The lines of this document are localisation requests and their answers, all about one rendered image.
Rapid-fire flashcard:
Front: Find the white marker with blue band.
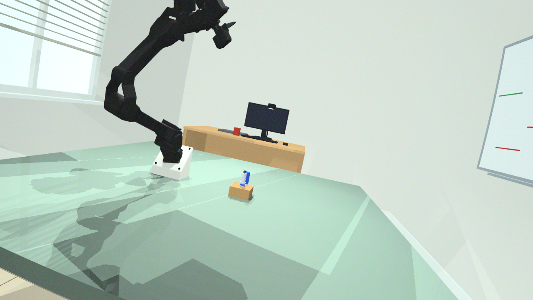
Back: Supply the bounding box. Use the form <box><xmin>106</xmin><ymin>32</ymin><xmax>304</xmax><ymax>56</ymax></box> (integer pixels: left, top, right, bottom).
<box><xmin>240</xmin><ymin>171</ymin><xmax>247</xmax><ymax>187</ymax></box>

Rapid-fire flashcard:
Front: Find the tan rectangular block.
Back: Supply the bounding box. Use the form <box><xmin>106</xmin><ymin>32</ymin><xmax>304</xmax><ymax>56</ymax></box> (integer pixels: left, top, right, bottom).
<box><xmin>228</xmin><ymin>182</ymin><xmax>254</xmax><ymax>200</ymax></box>

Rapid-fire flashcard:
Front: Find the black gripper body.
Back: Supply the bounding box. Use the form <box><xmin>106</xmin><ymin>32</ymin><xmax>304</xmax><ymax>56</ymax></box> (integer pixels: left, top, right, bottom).
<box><xmin>193</xmin><ymin>0</ymin><xmax>232</xmax><ymax>49</ymax></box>

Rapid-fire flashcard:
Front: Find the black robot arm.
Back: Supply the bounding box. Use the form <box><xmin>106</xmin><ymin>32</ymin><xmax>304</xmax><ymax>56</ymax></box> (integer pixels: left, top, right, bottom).
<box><xmin>104</xmin><ymin>0</ymin><xmax>228</xmax><ymax>163</ymax></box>

